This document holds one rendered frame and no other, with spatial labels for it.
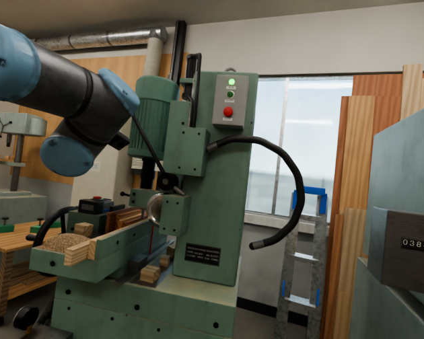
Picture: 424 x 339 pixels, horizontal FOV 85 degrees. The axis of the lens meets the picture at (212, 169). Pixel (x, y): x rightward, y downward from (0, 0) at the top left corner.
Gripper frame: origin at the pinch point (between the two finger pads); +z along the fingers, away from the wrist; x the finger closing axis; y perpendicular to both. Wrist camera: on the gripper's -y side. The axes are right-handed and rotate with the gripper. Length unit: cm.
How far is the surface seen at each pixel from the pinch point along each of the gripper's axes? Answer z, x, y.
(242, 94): -9.1, -39.4, -16.5
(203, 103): -0.1, -27.6, -15.3
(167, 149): -0.8, -7.6, -22.3
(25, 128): 179, 143, 5
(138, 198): -4.1, 13.2, -31.6
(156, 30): 200, -24, 8
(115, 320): -39, 29, -44
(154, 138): 3.2, -5.3, -17.2
